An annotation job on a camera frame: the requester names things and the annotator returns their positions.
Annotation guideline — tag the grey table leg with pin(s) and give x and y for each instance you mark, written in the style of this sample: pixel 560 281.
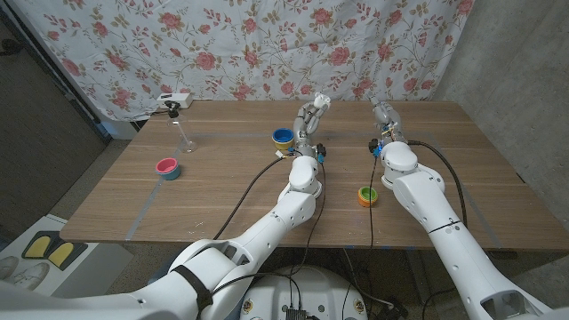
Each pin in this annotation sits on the grey table leg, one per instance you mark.
pixel 418 275

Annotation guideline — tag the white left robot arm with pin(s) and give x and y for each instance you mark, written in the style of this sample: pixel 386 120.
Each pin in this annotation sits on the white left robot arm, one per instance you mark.
pixel 266 231

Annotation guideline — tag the pink plastic cup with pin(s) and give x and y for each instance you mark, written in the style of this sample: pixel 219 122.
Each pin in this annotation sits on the pink plastic cup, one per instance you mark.
pixel 165 165

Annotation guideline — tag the white airpods case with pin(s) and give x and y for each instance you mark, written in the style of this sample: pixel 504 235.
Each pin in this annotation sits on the white airpods case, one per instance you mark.
pixel 321 101

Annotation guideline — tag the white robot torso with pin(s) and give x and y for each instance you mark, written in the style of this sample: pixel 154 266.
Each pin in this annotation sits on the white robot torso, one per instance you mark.
pixel 320 289

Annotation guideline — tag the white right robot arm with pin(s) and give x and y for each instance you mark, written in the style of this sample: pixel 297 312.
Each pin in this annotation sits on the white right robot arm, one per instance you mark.
pixel 435 213

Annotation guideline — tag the blue plastic cup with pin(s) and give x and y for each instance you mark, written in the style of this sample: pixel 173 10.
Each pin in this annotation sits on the blue plastic cup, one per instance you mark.
pixel 283 134

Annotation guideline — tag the white floor mat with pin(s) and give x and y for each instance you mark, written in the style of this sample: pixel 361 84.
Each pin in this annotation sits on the white floor mat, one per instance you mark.
pixel 98 271

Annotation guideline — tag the black power adapter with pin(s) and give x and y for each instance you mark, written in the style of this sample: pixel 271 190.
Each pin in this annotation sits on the black power adapter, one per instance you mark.
pixel 393 311

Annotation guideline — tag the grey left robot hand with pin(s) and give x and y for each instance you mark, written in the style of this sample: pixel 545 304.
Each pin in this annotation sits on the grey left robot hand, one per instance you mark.
pixel 306 129

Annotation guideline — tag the white sneaker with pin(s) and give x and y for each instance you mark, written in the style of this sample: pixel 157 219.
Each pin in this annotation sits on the white sneaker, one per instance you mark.
pixel 6 266
pixel 29 277

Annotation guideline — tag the teal plastic cup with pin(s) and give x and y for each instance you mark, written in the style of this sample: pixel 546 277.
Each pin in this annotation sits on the teal plastic cup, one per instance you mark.
pixel 172 175

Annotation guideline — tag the black plug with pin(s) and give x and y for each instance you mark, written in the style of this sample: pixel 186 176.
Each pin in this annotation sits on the black plug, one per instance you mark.
pixel 172 109

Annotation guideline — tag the white power strip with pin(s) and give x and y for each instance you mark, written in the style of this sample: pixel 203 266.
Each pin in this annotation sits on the white power strip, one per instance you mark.
pixel 178 99

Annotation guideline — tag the floral print backdrop cloth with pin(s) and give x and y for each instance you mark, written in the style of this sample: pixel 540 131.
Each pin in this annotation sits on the floral print backdrop cloth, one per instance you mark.
pixel 266 44

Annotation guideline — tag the yellow plastic cup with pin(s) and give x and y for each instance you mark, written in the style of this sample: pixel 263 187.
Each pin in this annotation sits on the yellow plastic cup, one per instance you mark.
pixel 283 146

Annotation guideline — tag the orange plastic cup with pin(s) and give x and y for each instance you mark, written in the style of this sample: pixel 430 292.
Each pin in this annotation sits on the orange plastic cup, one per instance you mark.
pixel 367 203

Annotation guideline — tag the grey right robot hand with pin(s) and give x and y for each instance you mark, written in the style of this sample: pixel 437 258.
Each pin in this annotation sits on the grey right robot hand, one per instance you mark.
pixel 389 122

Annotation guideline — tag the green plastic cup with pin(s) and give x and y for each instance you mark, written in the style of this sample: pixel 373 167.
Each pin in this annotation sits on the green plastic cup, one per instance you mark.
pixel 367 193

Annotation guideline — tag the black slipper yellow insole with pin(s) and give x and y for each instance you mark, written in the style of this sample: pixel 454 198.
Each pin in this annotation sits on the black slipper yellow insole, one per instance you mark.
pixel 62 254
pixel 37 246

